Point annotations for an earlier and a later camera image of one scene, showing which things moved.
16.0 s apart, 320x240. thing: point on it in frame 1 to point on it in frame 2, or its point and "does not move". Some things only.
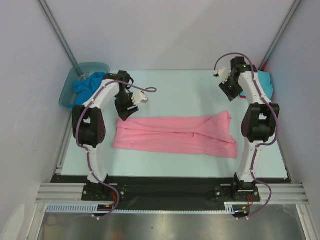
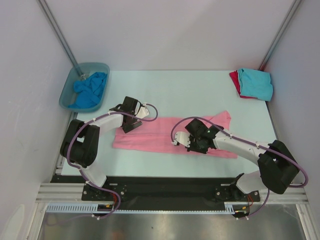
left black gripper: [123, 111] to [135, 123]
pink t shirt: [209, 134] does not move
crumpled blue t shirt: [83, 89] does not move
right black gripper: [230, 92] to [196, 145]
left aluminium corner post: [58, 32] does not move
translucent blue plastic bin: [79, 72] does not move
